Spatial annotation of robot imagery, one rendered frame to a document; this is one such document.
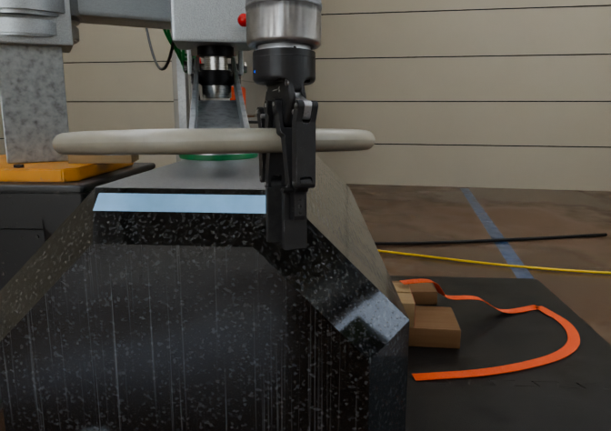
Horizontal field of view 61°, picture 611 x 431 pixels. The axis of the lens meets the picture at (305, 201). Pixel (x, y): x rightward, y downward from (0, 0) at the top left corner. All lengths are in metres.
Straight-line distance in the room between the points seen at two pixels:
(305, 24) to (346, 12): 5.83
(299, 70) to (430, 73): 5.74
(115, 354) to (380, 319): 0.47
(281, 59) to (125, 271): 0.49
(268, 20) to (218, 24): 0.80
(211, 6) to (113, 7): 0.63
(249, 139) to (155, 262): 0.37
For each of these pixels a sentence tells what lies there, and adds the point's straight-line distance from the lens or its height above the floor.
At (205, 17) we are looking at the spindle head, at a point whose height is 1.18.
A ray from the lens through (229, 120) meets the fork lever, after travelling 1.25.
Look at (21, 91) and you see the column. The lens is 1.91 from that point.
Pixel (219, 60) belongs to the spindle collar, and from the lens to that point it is 1.47.
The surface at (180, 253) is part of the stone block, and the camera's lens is 0.89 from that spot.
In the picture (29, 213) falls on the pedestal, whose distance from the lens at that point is 1.71.
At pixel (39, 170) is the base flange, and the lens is 1.73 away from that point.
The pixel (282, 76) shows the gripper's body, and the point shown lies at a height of 1.00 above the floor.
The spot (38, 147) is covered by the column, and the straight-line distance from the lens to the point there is 1.92.
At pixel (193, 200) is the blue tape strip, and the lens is 0.93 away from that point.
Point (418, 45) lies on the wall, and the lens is 6.35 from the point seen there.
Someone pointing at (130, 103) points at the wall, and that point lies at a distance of 7.23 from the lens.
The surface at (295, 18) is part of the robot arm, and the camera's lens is 0.61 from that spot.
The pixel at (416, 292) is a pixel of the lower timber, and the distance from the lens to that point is 2.59.
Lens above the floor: 0.97
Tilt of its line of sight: 11 degrees down
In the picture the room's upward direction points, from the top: straight up
